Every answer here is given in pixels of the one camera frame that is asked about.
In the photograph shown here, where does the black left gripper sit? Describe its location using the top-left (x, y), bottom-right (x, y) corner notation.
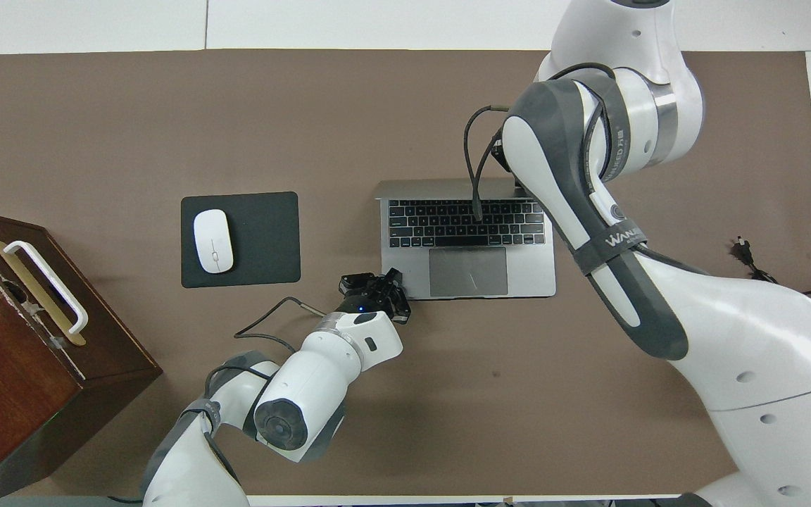
top-left (335, 268), bottom-right (413, 325)

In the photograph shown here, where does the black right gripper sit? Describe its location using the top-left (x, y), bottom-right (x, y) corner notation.
top-left (490, 132), bottom-right (527, 192)

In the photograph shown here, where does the grey laptop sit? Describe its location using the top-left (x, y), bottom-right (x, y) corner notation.
top-left (375, 177), bottom-right (558, 301)

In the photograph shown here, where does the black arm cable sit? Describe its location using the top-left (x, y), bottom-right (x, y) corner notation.
top-left (463, 62), bottom-right (624, 223)
top-left (234, 296), bottom-right (327, 353)

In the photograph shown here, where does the black mouse pad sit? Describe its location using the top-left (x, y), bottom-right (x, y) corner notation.
top-left (180, 191), bottom-right (301, 289)

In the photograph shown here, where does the white box handle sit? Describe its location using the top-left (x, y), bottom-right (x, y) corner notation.
top-left (3, 241), bottom-right (89, 334)

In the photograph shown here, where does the black power cable plug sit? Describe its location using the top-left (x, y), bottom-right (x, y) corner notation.
top-left (733, 238), bottom-right (779, 284)

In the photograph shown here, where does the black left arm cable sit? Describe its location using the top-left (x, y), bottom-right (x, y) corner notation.
top-left (234, 296), bottom-right (327, 353)

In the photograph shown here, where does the dark brown wooden box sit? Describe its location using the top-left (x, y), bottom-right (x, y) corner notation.
top-left (0, 205), bottom-right (163, 506)

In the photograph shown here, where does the white computer mouse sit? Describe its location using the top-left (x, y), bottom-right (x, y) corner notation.
top-left (193, 210), bottom-right (234, 274)

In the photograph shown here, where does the gold handle plate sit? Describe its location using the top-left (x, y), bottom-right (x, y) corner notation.
top-left (0, 239), bottom-right (87, 346)

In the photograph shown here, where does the brown table mat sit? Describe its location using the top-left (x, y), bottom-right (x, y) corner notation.
top-left (0, 49), bottom-right (811, 497)

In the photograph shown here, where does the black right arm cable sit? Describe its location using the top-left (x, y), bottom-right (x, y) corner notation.
top-left (463, 62), bottom-right (624, 223)

